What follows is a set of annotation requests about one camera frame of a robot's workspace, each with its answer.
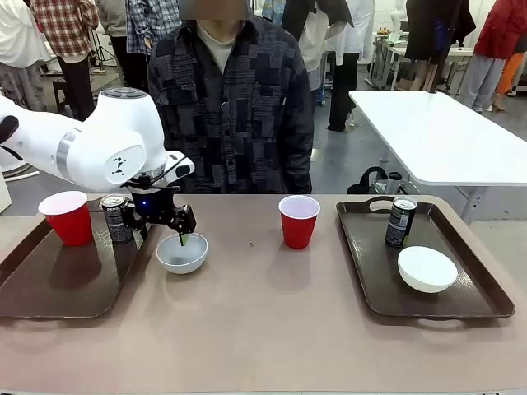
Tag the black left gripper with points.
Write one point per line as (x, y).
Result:
(154, 205)

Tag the grey-blue plastic bowl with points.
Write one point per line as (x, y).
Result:
(183, 261)

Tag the black Pepsi can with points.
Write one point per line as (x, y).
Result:
(115, 222)

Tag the red plastic cup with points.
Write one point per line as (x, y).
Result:
(298, 226)
(70, 222)

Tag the black can with green print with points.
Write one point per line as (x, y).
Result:
(399, 224)

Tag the white plastic bowl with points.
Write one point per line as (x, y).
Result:
(428, 269)

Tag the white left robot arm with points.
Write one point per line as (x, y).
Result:
(103, 144)

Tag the brown plastic serving tray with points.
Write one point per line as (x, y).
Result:
(379, 280)
(62, 280)

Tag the person in dark patchwork shirt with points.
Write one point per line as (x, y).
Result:
(230, 115)

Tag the black stool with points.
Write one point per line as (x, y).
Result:
(62, 94)

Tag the person in blue plaid shirt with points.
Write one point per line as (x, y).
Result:
(144, 24)

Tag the person in grey hoodie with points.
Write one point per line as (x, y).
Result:
(115, 24)

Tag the person in red plaid shirt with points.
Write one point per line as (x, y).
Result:
(66, 33)

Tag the black bag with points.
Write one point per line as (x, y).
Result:
(370, 183)

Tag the person in white coat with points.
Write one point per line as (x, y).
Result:
(18, 45)

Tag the person in white shirt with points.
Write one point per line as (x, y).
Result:
(341, 61)

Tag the grey metal desk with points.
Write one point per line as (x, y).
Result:
(385, 61)

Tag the white folding table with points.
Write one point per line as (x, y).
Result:
(444, 136)

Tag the person in dark long coat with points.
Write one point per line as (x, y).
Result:
(428, 37)

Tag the person in red jacket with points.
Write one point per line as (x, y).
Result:
(490, 45)

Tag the person in orange trousers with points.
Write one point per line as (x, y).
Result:
(508, 76)

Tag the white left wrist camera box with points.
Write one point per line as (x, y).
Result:
(181, 166)

